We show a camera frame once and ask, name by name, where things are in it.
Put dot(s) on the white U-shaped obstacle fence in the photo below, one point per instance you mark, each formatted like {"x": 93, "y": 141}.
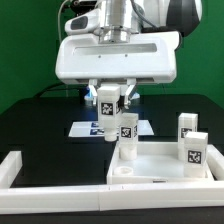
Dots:
{"x": 109, "y": 196}

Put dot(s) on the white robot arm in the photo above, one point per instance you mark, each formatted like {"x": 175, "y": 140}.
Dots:
{"x": 182, "y": 16}

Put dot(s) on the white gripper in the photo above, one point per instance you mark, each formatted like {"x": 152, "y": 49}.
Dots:
{"x": 106, "y": 45}

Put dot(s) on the white square tabletop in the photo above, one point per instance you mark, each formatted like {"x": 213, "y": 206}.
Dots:
{"x": 155, "y": 162}

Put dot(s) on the paper sheet with fiducial markers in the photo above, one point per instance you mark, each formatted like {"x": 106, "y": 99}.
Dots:
{"x": 92, "y": 129}

